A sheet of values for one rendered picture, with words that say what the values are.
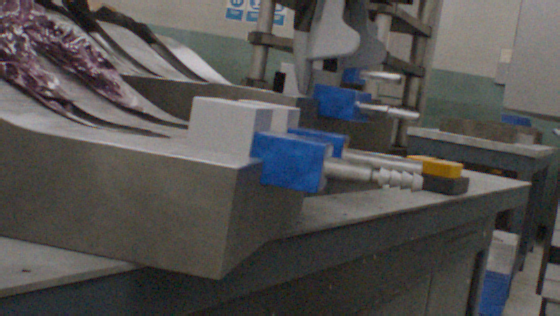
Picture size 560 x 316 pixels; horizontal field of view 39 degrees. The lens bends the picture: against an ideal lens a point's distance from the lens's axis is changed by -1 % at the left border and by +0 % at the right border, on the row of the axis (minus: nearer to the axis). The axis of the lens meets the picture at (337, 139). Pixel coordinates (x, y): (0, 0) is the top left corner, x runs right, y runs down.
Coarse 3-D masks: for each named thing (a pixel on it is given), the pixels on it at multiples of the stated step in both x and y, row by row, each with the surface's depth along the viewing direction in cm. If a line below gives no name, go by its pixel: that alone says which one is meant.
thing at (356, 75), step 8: (320, 64) 103; (344, 72) 102; (352, 72) 102; (360, 72) 103; (368, 72) 103; (376, 72) 103; (344, 80) 102; (352, 80) 102; (360, 80) 104; (376, 80) 103; (384, 80) 102; (392, 80) 101; (400, 80) 102
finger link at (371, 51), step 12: (348, 12) 76; (360, 12) 75; (348, 24) 76; (360, 24) 76; (360, 36) 76; (372, 36) 75; (360, 48) 76; (372, 48) 76; (384, 48) 75; (324, 60) 77; (336, 60) 76; (348, 60) 77; (360, 60) 76; (372, 60) 76; (336, 72) 76; (336, 84) 77
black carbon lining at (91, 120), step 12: (120, 108) 56; (132, 108) 59; (72, 120) 45; (84, 120) 48; (96, 120) 49; (144, 120) 56; (156, 120) 59; (120, 132) 45; (132, 132) 48; (144, 132) 48
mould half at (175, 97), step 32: (128, 32) 92; (160, 64) 89; (192, 64) 97; (160, 96) 73; (192, 96) 71; (224, 96) 70; (256, 96) 69; (288, 96) 68; (320, 128) 73; (352, 128) 80; (384, 128) 88; (320, 192) 75
